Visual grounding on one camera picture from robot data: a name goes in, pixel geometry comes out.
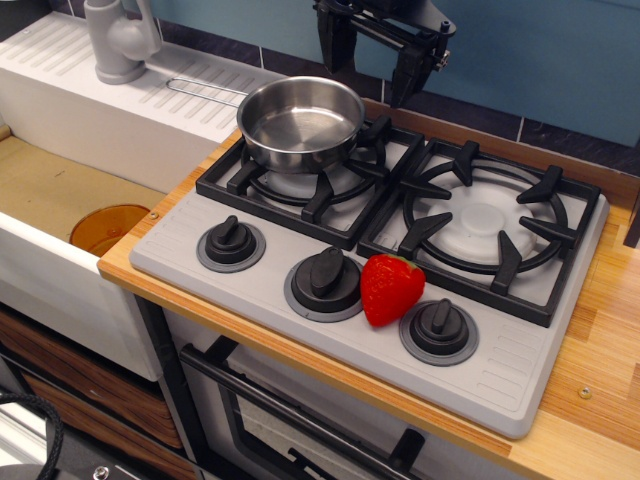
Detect black braided cable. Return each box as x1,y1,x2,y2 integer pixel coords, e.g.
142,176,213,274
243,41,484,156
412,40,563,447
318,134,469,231
0,390,65,474

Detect black burner grate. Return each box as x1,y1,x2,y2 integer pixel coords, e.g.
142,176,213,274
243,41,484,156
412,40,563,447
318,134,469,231
196,116,426,250
357,139,608,327

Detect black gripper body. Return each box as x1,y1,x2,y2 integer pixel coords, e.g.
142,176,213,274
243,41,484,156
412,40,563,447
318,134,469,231
314,1,456,71

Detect black middle stove knob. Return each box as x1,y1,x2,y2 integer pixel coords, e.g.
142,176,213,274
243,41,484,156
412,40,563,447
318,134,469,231
284,247,362,323

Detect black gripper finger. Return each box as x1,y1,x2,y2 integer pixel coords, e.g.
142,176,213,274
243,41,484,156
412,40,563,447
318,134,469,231
389,44,434,108
317,8,357,73

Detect grey toy faucet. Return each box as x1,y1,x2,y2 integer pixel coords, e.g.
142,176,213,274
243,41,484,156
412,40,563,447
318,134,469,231
84,0,162,85

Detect grey toy stove top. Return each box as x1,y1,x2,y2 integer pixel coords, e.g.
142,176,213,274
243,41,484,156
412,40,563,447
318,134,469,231
129,115,610,441

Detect red plastic strawberry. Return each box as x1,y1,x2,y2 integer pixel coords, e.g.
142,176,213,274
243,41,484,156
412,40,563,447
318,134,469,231
360,254,426,328

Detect black left stove knob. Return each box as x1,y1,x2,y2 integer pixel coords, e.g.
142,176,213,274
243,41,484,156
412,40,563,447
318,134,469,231
196,215,266,274

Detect stainless steel pot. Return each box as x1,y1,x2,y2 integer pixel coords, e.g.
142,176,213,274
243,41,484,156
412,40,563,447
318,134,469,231
165,76,365,174

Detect black right burner grate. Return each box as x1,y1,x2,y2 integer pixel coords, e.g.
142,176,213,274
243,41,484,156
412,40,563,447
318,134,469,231
357,139,608,327

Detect oven door with black handle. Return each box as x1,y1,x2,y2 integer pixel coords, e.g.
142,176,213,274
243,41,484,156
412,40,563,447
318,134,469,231
180,337,514,479

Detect wood drawer fronts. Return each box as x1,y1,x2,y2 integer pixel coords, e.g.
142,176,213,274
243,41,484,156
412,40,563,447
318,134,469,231
1,305,196,479

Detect black right stove knob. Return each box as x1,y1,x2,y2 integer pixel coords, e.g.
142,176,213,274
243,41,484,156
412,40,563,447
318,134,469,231
399,299,480,367

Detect white toy sink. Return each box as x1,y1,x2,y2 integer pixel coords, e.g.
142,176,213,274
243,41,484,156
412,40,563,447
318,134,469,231
1,13,274,381

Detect black stove knob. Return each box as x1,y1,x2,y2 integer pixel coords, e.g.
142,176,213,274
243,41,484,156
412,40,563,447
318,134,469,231
196,215,266,274
284,247,362,323
399,299,480,367

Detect orange plastic bowl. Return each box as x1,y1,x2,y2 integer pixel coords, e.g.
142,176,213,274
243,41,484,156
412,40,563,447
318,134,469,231
69,204,150,257

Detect black left burner grate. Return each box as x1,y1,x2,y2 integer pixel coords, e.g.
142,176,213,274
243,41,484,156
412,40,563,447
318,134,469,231
196,116,426,250

